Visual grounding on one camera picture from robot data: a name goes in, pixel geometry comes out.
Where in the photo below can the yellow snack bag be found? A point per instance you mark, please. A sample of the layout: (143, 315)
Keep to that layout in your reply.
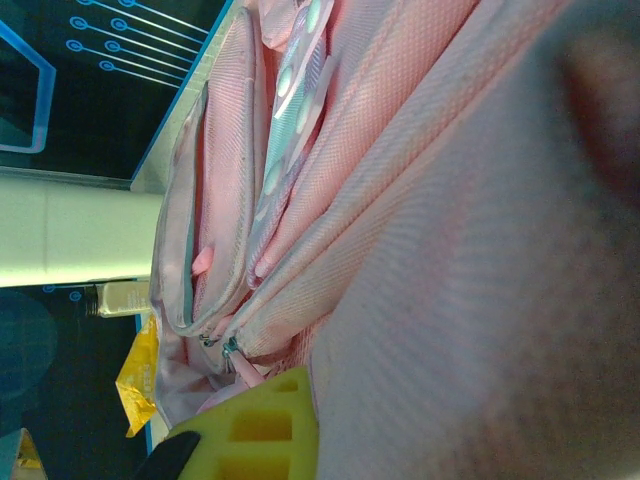
(137, 380)

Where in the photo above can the small bottle with black cap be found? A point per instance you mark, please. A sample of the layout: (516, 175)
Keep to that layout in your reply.
(120, 299)

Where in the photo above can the pink student backpack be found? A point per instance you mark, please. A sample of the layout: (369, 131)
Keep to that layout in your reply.
(425, 225)

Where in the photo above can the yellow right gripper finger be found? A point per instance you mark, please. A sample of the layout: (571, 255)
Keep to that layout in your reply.
(260, 430)

